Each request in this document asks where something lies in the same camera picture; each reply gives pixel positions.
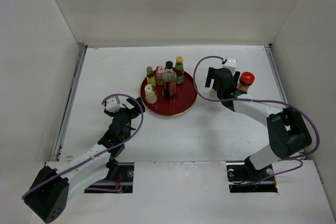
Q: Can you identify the grey-lid pepper grinder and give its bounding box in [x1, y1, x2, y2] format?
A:
[209, 89, 218, 100]

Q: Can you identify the yellow-lid spice shaker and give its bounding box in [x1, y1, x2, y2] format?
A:
[144, 84, 158, 104]

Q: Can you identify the small yellow-label oil bottle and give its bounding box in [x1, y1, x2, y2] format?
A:
[146, 67, 156, 87]

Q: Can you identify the green-label sauce bottle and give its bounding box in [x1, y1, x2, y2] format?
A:
[175, 56, 184, 84]

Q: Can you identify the pink-lid spice shaker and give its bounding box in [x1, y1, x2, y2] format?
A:
[155, 66, 165, 86]

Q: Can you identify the dark soy sauce bottle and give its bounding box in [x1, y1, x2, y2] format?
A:
[163, 61, 176, 99]

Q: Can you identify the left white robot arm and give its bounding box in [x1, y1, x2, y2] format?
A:
[22, 94, 145, 223]

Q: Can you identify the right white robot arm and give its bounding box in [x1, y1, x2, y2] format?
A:
[205, 67, 312, 180]

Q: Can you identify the red-lid chili sauce jar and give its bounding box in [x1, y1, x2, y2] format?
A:
[237, 72, 255, 93]

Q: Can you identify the round red lacquer tray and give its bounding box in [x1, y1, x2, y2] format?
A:
[140, 71, 197, 116]

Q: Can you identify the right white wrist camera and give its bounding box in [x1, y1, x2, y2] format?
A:
[222, 57, 237, 75]

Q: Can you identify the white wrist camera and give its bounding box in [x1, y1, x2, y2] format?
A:
[102, 96, 124, 113]
[222, 57, 237, 75]

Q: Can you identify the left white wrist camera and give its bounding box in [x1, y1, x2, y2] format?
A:
[102, 96, 124, 113]

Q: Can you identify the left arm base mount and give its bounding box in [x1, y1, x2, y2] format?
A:
[84, 162, 134, 194]

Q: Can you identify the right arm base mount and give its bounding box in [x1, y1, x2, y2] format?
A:
[226, 162, 278, 193]

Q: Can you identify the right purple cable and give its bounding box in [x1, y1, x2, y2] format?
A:
[193, 56, 320, 185]

